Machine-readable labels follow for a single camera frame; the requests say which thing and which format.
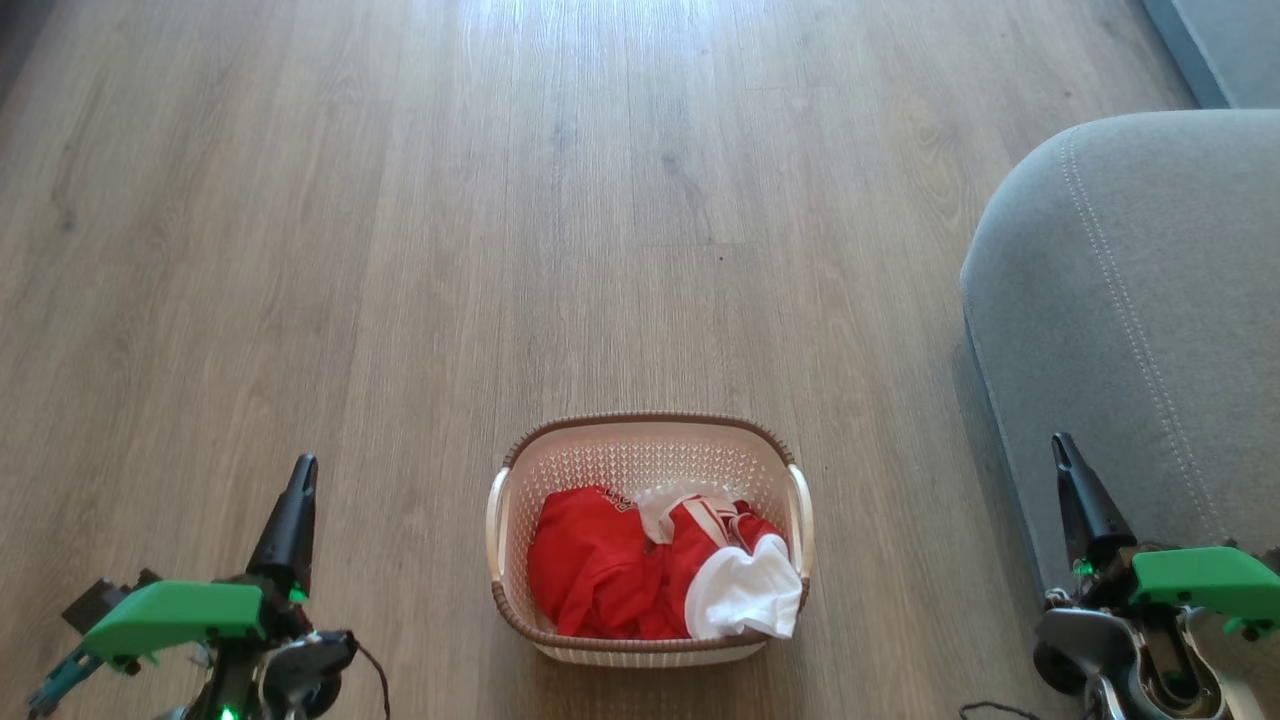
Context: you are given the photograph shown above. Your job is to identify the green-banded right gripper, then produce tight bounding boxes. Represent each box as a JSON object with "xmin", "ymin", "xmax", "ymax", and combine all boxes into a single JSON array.
[{"xmin": 1051, "ymin": 432, "xmax": 1280, "ymax": 641}]

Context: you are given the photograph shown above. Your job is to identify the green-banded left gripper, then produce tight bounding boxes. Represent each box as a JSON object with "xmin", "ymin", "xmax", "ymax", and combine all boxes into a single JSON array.
[{"xmin": 82, "ymin": 454, "xmax": 320, "ymax": 668}]

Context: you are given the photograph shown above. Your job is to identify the red shorts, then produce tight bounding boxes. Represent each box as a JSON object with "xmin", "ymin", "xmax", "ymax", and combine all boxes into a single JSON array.
[{"xmin": 527, "ymin": 486, "xmax": 701, "ymax": 641}]

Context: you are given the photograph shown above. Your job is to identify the red and white jersey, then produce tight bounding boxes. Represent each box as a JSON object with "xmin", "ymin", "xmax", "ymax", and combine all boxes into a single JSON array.
[{"xmin": 635, "ymin": 484, "xmax": 804, "ymax": 642}]

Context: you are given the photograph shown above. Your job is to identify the grey fabric sofa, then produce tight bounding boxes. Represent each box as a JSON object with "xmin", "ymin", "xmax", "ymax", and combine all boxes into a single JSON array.
[{"xmin": 960, "ymin": 108, "xmax": 1280, "ymax": 701}]

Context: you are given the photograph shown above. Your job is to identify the cream plastic laundry basket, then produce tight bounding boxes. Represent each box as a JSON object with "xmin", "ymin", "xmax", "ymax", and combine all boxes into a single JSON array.
[{"xmin": 486, "ymin": 412, "xmax": 816, "ymax": 669}]

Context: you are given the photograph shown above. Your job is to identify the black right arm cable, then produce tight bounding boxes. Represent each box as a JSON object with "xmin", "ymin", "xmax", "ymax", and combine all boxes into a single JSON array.
[{"xmin": 959, "ymin": 701, "xmax": 1093, "ymax": 720}]

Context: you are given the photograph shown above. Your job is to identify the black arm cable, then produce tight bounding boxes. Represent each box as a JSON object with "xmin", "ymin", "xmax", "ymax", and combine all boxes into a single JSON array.
[
  {"xmin": 959, "ymin": 701, "xmax": 1093, "ymax": 720},
  {"xmin": 27, "ymin": 640, "xmax": 392, "ymax": 720}
]

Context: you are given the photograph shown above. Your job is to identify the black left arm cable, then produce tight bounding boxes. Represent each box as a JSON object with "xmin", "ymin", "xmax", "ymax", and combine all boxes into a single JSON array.
[{"xmin": 27, "ymin": 640, "xmax": 392, "ymax": 720}]

